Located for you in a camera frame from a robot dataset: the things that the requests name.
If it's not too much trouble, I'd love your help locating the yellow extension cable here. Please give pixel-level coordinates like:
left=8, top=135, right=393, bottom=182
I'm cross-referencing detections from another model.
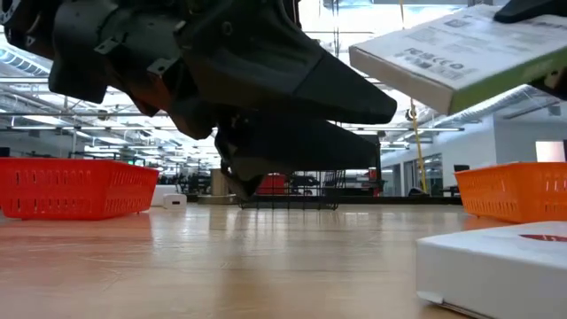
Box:
left=398, top=0, right=429, bottom=194

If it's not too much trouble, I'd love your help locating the black wire basket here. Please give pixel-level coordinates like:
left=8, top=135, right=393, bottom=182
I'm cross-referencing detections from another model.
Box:
left=237, top=169, right=347, bottom=211

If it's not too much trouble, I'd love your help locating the red plastic basket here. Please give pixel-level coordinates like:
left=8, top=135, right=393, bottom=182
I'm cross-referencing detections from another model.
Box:
left=0, top=157, right=160, bottom=222

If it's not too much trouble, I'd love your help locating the bright white screen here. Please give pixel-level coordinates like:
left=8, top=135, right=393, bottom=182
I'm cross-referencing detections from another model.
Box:
left=534, top=140, right=567, bottom=164

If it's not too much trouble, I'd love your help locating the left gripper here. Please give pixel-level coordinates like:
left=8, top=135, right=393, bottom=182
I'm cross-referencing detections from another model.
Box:
left=47, top=0, right=214, bottom=141

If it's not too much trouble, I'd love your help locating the silver ceiling duct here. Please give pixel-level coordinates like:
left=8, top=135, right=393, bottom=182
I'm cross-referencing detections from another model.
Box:
left=431, top=84, right=563, bottom=129
left=0, top=46, right=50, bottom=77

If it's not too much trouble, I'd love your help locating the orange plastic basket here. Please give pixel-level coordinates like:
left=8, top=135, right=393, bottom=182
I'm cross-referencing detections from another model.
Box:
left=454, top=161, right=567, bottom=224

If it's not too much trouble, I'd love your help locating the white box with red mark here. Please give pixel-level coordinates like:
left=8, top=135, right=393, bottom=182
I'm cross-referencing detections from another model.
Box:
left=415, top=221, right=567, bottom=319

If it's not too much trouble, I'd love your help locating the red cabinet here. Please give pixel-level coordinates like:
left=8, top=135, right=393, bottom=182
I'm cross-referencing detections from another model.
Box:
left=256, top=174, right=289, bottom=196

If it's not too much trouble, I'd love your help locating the white box with green edge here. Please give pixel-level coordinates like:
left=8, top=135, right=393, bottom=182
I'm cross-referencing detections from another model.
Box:
left=348, top=3, right=567, bottom=116

